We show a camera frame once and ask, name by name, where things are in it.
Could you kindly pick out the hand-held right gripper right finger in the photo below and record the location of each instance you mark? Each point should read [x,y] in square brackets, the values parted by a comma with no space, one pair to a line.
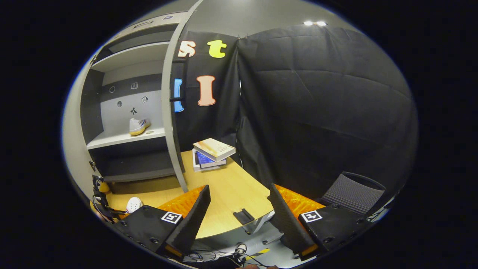
[285,220]

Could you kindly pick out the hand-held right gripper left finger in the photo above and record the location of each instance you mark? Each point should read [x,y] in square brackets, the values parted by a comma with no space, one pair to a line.
[194,220]

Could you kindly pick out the white canvas shoe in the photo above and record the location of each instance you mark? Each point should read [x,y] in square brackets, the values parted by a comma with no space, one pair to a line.
[133,204]
[137,126]

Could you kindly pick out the white grey shoe cabinet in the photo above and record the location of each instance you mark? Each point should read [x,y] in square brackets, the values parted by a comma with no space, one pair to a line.
[123,56]

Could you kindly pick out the white cabinet drawer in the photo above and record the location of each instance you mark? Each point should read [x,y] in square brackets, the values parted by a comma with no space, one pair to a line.
[160,24]

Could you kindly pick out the grey metal table leg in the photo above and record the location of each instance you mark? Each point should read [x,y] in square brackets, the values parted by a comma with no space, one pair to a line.
[259,222]

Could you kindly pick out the black table clamp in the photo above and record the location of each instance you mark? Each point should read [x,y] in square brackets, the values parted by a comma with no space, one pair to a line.
[242,216]

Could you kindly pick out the yellow black floor tape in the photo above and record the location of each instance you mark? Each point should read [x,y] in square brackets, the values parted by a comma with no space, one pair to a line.
[257,253]

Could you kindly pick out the white cover book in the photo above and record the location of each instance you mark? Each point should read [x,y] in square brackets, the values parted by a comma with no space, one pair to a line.
[203,169]

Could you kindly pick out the blue cover book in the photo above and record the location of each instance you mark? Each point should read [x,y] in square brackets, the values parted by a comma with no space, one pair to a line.
[204,158]

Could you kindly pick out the grey mesh chair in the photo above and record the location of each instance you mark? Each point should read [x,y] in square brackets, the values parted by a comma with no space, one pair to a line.
[353,194]

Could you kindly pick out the cream cover book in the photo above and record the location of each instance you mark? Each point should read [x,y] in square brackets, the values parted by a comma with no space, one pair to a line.
[214,147]

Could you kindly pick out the black backdrop cloth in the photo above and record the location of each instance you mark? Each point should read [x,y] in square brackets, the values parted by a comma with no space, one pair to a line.
[317,112]
[227,93]

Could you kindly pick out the ceiling light panel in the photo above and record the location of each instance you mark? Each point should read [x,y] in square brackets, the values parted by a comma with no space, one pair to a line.
[315,23]

